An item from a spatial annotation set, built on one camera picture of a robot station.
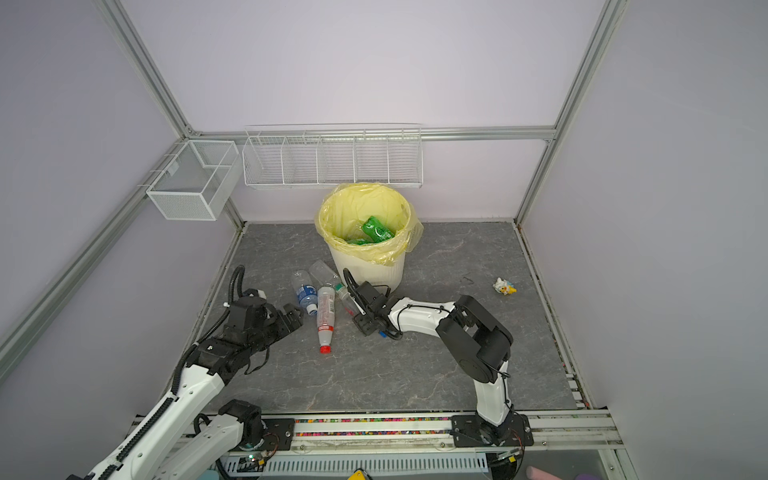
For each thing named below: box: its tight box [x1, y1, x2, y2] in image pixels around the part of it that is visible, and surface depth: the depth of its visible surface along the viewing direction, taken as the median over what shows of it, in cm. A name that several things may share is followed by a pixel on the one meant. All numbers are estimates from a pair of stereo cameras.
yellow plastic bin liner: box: [315, 182, 424, 266], surface depth 91 cm
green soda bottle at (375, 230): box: [362, 215, 395, 243], surface depth 95 cm
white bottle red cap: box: [317, 284, 336, 355], surface depth 91 cm
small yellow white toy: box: [492, 277, 518, 296], surface depth 100 cm
